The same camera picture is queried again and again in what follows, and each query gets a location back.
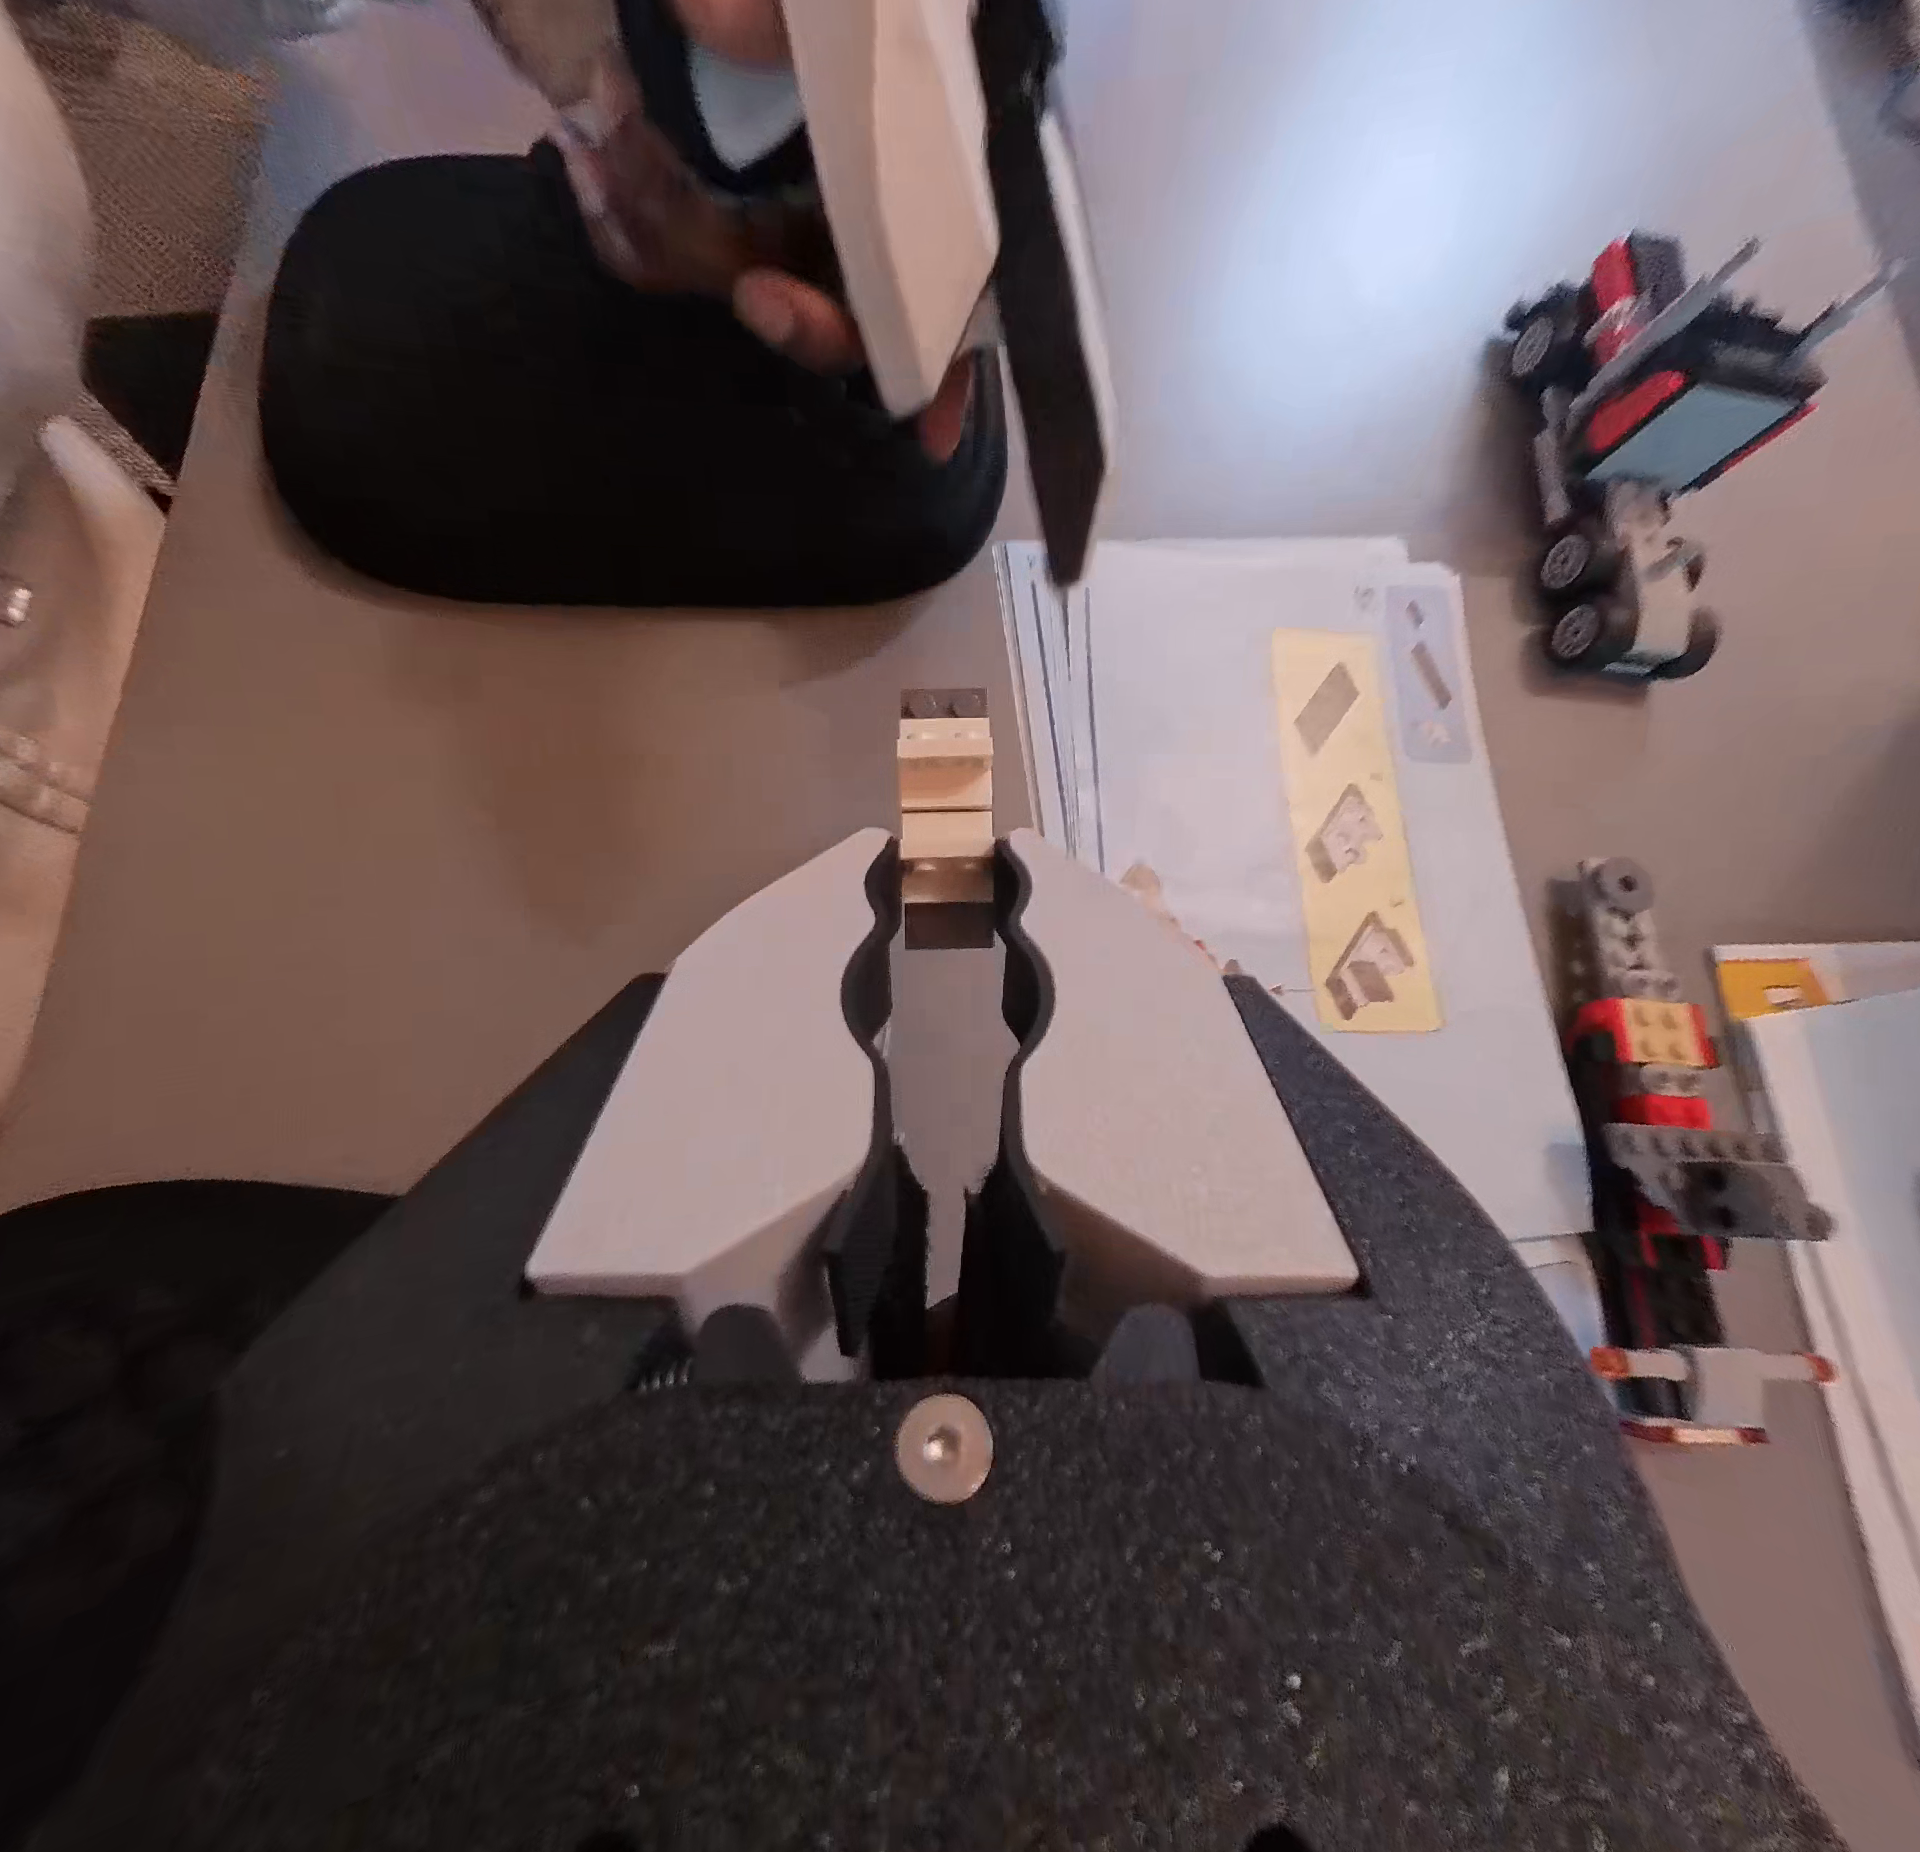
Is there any red black lego truck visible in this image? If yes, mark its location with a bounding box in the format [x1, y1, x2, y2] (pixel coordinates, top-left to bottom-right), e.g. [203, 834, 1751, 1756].
[1498, 230, 1908, 682]

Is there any black padded cushion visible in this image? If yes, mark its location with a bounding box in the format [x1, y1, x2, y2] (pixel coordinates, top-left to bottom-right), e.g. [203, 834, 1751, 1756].
[260, 154, 1011, 605]

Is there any red grey lego model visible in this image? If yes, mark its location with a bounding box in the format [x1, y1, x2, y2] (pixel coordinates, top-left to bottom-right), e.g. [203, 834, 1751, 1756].
[1551, 859, 1839, 1449]

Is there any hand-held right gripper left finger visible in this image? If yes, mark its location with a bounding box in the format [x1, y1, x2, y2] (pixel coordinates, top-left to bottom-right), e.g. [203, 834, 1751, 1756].
[524, 827, 929, 1383]

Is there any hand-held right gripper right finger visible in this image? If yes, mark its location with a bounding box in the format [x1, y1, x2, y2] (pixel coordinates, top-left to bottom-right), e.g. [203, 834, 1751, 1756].
[964, 827, 1361, 1383]

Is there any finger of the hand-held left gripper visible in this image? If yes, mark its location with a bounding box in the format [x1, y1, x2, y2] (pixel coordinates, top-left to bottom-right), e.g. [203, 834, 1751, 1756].
[769, 0, 1008, 424]
[983, 74, 1121, 590]

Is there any white lego bracket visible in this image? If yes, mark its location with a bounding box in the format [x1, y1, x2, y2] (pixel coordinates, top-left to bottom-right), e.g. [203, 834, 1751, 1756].
[902, 802, 997, 909]
[896, 713, 1002, 809]

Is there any open instruction booklet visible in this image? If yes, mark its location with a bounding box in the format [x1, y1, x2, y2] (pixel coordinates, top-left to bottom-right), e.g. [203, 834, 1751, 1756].
[995, 537, 1631, 1284]

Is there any dark cloth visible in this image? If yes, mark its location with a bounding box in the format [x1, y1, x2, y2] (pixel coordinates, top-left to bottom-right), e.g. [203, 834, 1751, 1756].
[0, 1179, 399, 1852]

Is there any dark grey lego plate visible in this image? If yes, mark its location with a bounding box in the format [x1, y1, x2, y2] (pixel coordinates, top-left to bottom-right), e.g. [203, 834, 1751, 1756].
[897, 687, 1002, 955]

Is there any person's left forearm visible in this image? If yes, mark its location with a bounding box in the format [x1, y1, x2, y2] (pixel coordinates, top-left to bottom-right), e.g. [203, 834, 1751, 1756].
[426, 0, 648, 234]

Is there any closed instruction booklet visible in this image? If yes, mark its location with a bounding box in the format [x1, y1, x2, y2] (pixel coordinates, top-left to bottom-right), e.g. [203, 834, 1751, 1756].
[1715, 943, 1920, 1643]

